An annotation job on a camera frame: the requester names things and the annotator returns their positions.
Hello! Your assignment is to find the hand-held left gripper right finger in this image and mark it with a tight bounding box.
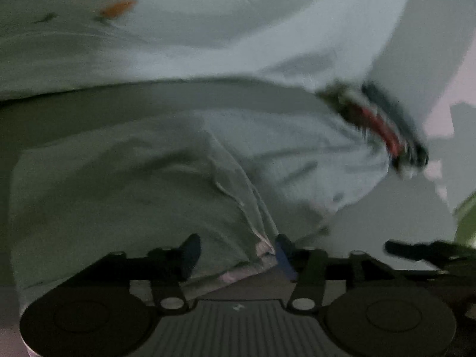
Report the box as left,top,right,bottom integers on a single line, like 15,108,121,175
276,234,395,311

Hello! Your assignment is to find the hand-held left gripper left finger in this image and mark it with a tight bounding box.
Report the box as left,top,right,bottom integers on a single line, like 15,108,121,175
71,234,202,311

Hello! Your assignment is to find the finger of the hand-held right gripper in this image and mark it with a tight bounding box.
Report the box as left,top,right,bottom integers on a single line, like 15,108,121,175
385,240,476,268

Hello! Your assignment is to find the grey garment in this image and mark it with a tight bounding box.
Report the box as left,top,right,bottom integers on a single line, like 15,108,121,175
7,108,397,300

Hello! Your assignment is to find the stack of folded clothes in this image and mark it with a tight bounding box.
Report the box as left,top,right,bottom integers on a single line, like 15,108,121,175
316,80,430,181

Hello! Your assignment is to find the green cloth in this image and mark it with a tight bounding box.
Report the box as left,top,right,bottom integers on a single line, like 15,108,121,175
452,191,476,249

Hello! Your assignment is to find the carrot print bed sheet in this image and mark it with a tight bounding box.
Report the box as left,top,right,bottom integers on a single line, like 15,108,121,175
0,0,422,103

